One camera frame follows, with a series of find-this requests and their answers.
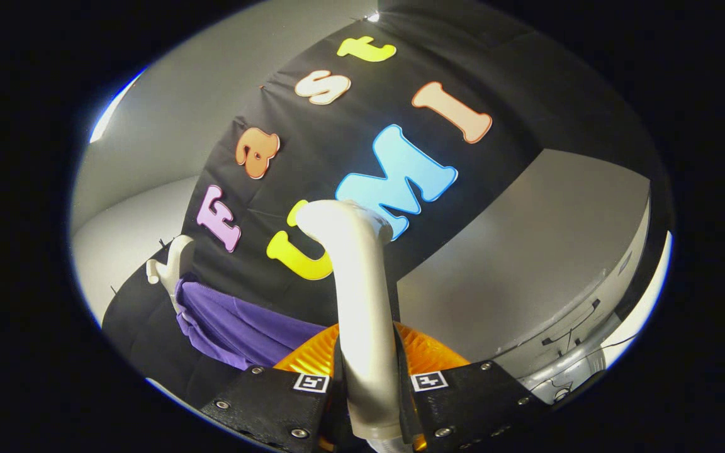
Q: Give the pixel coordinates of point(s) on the grey drawer cabinet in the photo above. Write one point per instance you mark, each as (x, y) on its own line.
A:
(526, 251)

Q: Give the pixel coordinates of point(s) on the white clothes hanger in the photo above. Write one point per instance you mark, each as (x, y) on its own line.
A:
(177, 264)

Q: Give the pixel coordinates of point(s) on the white garment steamer head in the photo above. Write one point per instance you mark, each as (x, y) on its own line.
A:
(362, 314)

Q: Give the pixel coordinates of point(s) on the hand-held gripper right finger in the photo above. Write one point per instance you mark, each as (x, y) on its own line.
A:
(482, 402)

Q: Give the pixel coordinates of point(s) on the purple jacket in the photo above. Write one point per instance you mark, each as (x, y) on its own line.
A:
(243, 330)

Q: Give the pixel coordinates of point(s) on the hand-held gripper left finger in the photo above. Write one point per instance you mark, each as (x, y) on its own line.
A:
(268, 402)

